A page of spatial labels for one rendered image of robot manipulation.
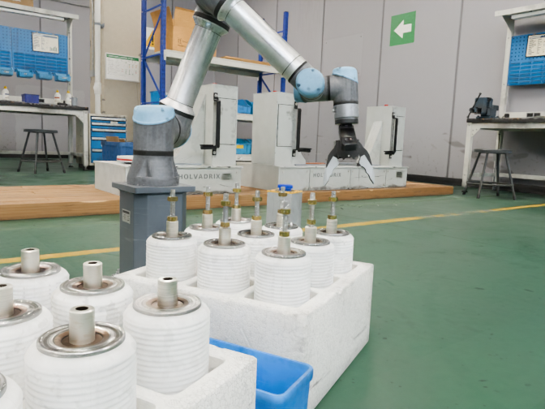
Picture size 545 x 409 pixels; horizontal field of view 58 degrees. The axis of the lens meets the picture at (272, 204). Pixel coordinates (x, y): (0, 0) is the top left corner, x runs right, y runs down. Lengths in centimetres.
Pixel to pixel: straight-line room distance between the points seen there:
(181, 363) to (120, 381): 10
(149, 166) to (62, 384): 102
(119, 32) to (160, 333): 703
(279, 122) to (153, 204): 229
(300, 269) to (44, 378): 46
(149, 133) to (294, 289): 77
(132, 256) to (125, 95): 603
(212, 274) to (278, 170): 272
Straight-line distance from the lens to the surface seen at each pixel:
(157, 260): 92
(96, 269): 63
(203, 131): 336
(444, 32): 672
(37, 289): 70
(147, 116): 143
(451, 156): 644
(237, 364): 60
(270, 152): 362
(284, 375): 77
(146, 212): 140
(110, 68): 734
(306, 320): 76
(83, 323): 48
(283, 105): 362
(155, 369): 55
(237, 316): 81
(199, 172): 316
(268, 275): 80
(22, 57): 689
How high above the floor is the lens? 44
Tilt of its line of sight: 7 degrees down
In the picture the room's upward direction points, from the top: 2 degrees clockwise
